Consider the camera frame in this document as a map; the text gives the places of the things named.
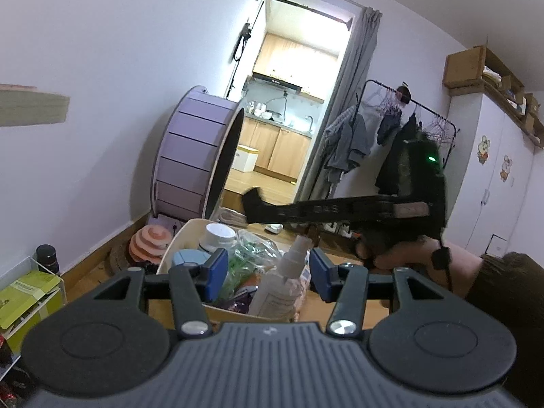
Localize white wardrobe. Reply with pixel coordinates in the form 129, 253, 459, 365
446, 87, 544, 260

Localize grey hanging shirt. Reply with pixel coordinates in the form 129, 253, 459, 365
327, 113, 372, 183

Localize black clothes rack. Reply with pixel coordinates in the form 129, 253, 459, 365
353, 79, 460, 205

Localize range hood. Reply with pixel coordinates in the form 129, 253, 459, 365
252, 72, 302, 93

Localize grey slipper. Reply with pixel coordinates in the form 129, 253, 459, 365
218, 207, 249, 227

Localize wooden kitchen base cabinets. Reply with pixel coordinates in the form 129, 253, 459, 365
244, 117, 313, 181

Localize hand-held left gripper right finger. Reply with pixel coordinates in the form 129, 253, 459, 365
309, 247, 453, 337

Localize cream plastic storage basket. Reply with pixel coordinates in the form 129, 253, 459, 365
156, 219, 298, 324

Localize dark bottle black cap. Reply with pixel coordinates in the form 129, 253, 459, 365
35, 244, 61, 275

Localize black hanging jacket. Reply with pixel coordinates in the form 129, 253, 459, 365
375, 115, 421, 196

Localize pink tiered cat toy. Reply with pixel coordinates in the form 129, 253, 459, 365
129, 225, 169, 264

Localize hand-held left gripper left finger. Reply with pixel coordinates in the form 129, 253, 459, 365
91, 247, 229, 337

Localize purple snack packet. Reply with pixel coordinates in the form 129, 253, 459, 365
219, 287, 256, 313

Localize bag of green sachets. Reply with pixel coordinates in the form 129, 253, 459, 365
220, 228, 285, 304

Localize bunch of pink hangers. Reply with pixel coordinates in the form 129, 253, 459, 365
419, 108, 457, 147

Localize row of cardboard boxes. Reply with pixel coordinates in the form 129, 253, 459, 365
443, 45, 544, 147

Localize plaid hanging shirt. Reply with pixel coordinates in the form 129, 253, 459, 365
325, 106, 355, 166

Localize wooden wall shelf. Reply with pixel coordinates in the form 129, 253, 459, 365
0, 84, 70, 127

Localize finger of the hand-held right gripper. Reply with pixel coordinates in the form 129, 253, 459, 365
241, 186, 396, 227

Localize white bottle blue yellow label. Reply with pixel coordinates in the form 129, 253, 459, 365
199, 223, 237, 252

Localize black wrist strap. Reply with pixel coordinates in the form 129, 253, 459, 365
432, 240, 453, 290

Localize person's right forearm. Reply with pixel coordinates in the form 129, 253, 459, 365
440, 241, 544, 408

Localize curtain rod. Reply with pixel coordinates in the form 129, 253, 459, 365
254, 0, 354, 31

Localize purple cat exercise wheel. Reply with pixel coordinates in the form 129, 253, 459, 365
147, 86, 246, 239

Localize dark hanging shorts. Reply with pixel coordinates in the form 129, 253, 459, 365
377, 108, 403, 146

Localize white foam box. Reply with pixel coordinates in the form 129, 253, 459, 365
229, 144, 259, 173

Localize group of white dishes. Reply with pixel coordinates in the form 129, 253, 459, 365
245, 100, 283, 122

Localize white spray bottle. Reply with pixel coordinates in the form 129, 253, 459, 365
248, 235, 314, 320

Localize grey curtain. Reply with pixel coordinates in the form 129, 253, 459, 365
293, 5, 382, 205

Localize black wall-mounted device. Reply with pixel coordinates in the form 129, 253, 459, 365
232, 22, 252, 61

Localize wooden desk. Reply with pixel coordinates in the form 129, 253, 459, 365
144, 280, 394, 334

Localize person's right hand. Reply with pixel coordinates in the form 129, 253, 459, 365
373, 237, 443, 270

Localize round cardboard scratcher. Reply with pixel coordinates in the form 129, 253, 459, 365
108, 244, 133, 273

